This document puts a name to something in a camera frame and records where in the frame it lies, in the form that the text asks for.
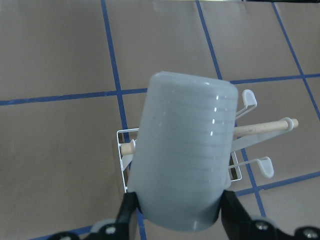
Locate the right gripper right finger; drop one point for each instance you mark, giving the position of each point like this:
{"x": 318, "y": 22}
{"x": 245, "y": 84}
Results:
{"x": 239, "y": 225}

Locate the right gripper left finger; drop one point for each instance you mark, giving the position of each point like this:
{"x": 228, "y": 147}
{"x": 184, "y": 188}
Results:
{"x": 123, "y": 227}

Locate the grey plastic cup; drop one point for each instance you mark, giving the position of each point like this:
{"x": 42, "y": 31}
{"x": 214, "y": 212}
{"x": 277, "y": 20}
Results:
{"x": 180, "y": 163}

